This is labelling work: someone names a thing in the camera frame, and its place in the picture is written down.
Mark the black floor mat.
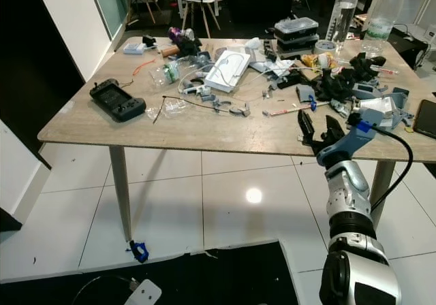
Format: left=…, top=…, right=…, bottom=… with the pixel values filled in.
left=0, top=241, right=302, bottom=305

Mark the purple and black gadget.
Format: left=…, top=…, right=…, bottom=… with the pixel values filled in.
left=167, top=27, right=202, bottom=59

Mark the black smartphone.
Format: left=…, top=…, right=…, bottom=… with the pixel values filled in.
left=414, top=99, right=436, bottom=140

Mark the small blue clip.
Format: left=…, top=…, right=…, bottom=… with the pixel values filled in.
left=129, top=241, right=150, bottom=263

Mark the white flat cardboard box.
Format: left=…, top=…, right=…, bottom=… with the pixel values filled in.
left=204, top=50, right=251, bottom=93

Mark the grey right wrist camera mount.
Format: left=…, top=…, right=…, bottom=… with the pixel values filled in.
left=317, top=109, right=386, bottom=168

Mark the white plate with holes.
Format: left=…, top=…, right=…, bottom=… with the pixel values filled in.
left=125, top=279, right=163, bottom=305

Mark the black handheld game console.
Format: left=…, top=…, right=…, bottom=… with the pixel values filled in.
left=89, top=79, right=147, bottom=123

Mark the grey tape roll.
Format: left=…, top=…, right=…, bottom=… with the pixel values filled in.
left=315, top=40, right=338, bottom=54

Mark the black container with clear lid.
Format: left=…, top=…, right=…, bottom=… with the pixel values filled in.
left=274, top=17, right=320, bottom=52

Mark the red and white pen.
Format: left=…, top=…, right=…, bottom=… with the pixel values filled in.
left=263, top=103, right=311, bottom=117

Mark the white cabinet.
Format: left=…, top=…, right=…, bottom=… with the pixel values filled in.
left=371, top=0, right=436, bottom=33

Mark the tall clear water bottle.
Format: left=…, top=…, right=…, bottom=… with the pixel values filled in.
left=326, top=0, right=362, bottom=45

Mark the clear plastic wrapper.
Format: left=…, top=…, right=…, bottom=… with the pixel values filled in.
left=146, top=99, right=188, bottom=122

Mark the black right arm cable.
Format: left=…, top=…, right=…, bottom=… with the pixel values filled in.
left=378, top=125, right=415, bottom=210

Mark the crushed clear plastic bottle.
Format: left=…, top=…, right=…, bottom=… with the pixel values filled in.
left=150, top=61, right=195, bottom=86

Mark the black storage crate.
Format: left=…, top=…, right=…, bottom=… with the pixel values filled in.
left=228, top=0, right=292, bottom=21

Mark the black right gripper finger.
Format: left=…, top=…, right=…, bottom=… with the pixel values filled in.
left=325, top=114, right=346, bottom=144
left=297, top=110, right=316, bottom=144

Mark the light wooden table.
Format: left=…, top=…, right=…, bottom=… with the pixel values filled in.
left=37, top=36, right=436, bottom=244

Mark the yellow snack packet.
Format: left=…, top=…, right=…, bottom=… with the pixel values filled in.
left=301, top=52, right=338, bottom=69

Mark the large clear plastic bottle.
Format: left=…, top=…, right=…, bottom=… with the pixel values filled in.
left=362, top=0, right=409, bottom=44

